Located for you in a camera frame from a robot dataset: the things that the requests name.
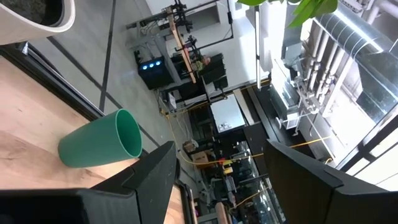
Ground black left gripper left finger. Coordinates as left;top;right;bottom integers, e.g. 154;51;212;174
80;140;181;224

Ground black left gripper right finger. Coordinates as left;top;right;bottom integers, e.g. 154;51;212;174
264;139;398;224

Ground green plastic cup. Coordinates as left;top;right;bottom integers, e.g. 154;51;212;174
58;108;144;169

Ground cardboard box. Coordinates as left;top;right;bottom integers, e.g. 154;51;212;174
191;151;210;166

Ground white cabinet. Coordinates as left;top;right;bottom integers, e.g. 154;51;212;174
210;94;246;134

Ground black computer tower blue lights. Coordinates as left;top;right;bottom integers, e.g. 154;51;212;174
137;55;175;91

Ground white pipe cluster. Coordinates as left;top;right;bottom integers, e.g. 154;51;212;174
304;27;346;100

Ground background robot workstation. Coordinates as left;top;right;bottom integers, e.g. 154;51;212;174
126;0;234;103

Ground white ceiling light strip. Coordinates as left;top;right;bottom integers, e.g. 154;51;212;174
254;6;262;91

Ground green leafy plant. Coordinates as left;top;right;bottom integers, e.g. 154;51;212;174
236;0;339;29

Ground white plant pot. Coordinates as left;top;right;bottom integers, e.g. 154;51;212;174
0;0;76;46

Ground yellow cable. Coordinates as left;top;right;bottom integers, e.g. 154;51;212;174
160;105;333;167

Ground silver ventilation duct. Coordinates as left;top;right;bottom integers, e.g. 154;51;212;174
313;2;398;122

